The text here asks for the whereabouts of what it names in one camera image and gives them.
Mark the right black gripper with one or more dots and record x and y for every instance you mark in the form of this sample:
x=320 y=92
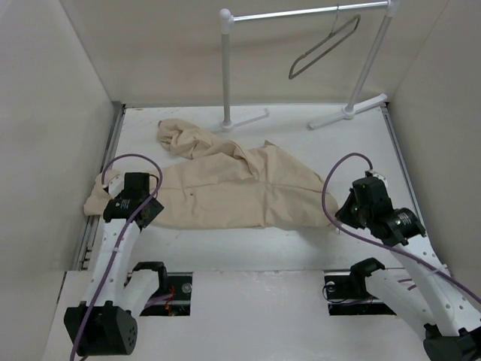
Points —
x=343 y=214

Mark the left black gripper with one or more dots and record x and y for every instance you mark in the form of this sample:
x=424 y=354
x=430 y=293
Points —
x=155 y=210

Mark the beige trousers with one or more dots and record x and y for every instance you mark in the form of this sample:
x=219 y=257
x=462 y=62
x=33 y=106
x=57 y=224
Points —
x=222 y=185

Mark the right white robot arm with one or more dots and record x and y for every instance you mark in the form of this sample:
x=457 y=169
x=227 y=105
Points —
x=447 y=324

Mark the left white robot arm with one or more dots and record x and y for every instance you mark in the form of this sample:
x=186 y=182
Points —
x=105 y=323

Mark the grey clothes hanger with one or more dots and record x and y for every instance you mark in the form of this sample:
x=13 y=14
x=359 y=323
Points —
x=337 y=36

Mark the white clothes rack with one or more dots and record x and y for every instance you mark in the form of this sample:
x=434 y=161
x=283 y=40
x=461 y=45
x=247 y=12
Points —
x=353 y=106

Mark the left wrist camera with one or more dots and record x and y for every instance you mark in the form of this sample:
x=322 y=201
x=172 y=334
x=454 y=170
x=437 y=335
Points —
x=112 y=182

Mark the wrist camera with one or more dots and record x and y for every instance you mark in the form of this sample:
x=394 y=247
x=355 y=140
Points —
x=112 y=182
x=372 y=173

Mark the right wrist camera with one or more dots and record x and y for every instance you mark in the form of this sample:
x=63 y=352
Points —
x=372 y=173

